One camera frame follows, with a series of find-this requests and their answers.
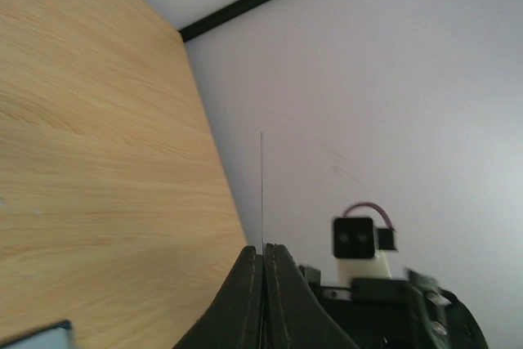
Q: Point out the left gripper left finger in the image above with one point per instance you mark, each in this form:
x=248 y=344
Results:
x=234 y=319

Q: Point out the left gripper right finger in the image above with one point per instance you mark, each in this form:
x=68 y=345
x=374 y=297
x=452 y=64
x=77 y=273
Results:
x=294 y=317

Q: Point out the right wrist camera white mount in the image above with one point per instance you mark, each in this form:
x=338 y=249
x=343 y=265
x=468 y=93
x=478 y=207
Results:
x=359 y=247

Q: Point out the blue leather card holder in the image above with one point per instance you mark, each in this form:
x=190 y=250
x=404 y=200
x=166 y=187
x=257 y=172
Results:
x=57 y=335

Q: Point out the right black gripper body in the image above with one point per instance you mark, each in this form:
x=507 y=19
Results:
x=375 y=313

